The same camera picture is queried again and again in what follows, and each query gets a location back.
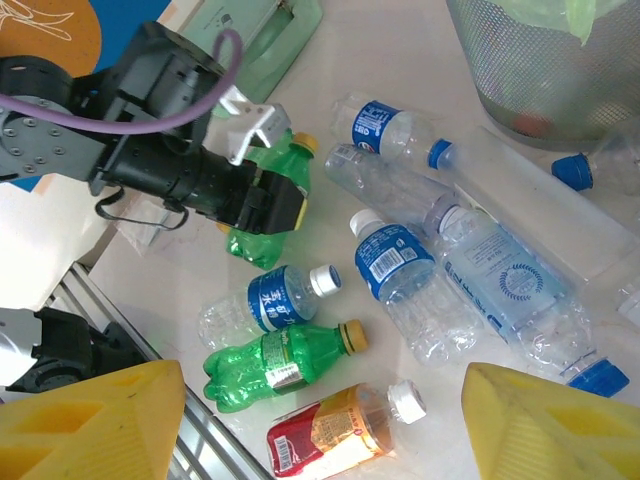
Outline clear bottle with grey cap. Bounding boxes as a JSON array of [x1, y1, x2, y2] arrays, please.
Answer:
[[323, 143, 464, 236]]

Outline large clear pale-label bottle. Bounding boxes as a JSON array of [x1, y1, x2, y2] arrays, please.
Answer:
[[430, 205, 631, 400]]

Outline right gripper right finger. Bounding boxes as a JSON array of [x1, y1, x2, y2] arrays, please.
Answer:
[[462, 362, 640, 480]]

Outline green plastic soda bottle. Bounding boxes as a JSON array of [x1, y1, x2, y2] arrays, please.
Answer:
[[202, 318, 370, 414], [222, 128, 320, 272]]

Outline grey mesh waste bin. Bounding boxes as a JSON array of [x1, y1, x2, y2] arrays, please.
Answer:
[[444, 0, 640, 154]]

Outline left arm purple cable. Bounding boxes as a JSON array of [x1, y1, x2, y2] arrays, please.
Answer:
[[0, 28, 245, 135]]

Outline blue-label bottle with blue cap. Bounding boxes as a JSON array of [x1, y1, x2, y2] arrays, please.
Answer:
[[331, 91, 459, 171]]

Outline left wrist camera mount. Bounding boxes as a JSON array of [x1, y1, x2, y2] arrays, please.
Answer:
[[212, 85, 293, 166]]

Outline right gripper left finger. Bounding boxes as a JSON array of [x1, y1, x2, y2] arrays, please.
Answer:
[[0, 359, 187, 480]]

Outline red and yellow label bottle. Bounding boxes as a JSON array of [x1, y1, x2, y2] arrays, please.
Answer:
[[266, 378, 429, 480]]

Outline blue-label bottle with white cap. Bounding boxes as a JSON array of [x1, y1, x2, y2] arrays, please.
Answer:
[[198, 263, 344, 351], [348, 208, 485, 370]]

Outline pale green lunch box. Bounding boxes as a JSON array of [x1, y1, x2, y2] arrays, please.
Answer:
[[177, 0, 325, 104]]

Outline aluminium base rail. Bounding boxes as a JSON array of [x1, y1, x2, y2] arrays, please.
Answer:
[[47, 262, 274, 480]]

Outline unlabelled clear blue-cap bottle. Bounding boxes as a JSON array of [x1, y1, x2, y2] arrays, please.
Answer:
[[551, 117, 640, 197]]

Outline green plastic bin liner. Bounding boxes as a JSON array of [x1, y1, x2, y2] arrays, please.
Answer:
[[449, 0, 640, 49]]

